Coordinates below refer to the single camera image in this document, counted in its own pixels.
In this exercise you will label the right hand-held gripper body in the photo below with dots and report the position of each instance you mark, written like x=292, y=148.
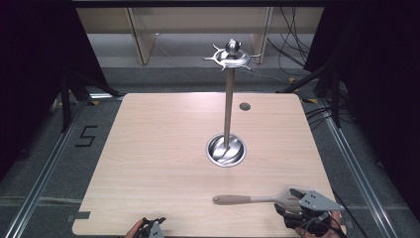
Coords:
x=318, y=201

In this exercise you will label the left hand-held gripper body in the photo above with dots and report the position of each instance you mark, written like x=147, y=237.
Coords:
x=154, y=231

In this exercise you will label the silver metal utensil rack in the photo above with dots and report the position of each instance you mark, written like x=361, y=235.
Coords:
x=227, y=109

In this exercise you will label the person's left hand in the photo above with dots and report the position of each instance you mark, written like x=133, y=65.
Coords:
x=133, y=229

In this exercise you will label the person's right hand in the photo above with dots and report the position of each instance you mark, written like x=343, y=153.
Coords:
x=336, y=226

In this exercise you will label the grey round table grommet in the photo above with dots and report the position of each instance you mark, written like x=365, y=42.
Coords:
x=244, y=106

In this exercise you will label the black metal stand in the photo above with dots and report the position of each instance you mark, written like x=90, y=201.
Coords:
x=335, y=95
x=66, y=99

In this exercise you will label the dark curtain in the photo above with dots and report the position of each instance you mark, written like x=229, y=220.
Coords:
x=36, y=72
x=379, y=82

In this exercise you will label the light wooden cabinet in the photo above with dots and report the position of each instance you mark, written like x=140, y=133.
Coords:
x=142, y=29

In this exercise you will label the aluminium floor rail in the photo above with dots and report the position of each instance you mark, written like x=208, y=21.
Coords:
x=356, y=172
x=43, y=175

